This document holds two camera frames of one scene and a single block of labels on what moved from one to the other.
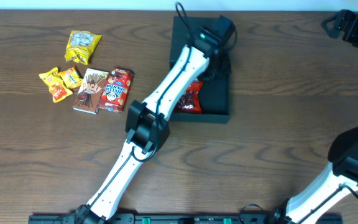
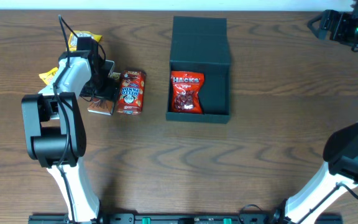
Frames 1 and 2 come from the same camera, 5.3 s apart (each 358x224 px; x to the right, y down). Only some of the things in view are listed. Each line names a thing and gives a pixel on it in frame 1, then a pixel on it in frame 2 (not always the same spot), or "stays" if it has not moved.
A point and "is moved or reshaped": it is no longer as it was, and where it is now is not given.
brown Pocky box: (90, 93) is moved or reshaped
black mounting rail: (174, 219) stays
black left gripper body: (220, 70) → (102, 88)
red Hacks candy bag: (190, 101) stays
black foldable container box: (215, 95) stays
